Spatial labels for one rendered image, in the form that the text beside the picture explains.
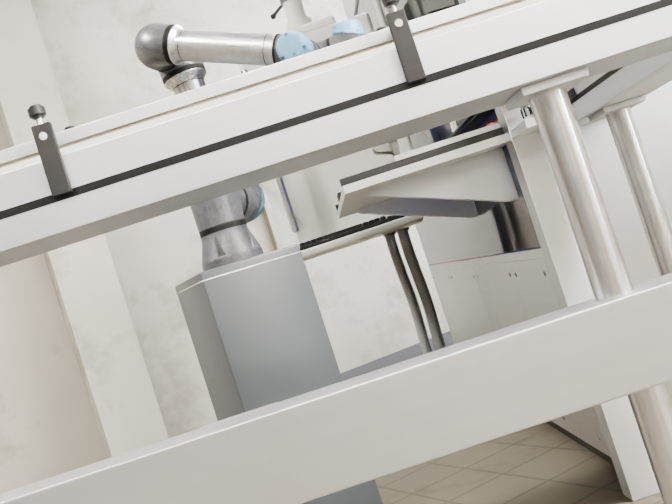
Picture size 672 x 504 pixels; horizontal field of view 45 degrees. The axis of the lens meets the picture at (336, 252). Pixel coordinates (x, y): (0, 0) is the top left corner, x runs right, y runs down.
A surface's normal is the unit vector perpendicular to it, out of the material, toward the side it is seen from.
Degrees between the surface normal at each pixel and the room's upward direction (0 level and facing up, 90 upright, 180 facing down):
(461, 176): 90
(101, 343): 90
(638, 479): 90
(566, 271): 90
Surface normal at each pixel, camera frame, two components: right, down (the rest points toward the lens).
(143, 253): 0.41, -0.16
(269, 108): 0.02, -0.04
